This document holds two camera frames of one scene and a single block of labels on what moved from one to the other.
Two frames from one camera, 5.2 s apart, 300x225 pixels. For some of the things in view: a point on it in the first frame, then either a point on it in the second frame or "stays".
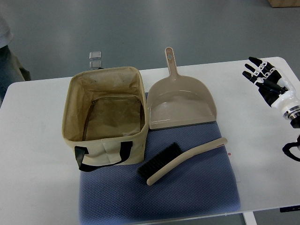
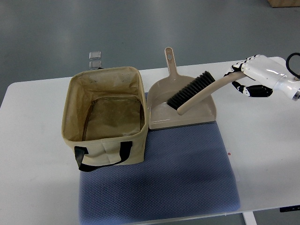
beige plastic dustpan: [176, 100] stays
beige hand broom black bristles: [170, 157] → [204, 86]
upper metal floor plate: [95, 55] stays
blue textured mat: [118, 195] stays
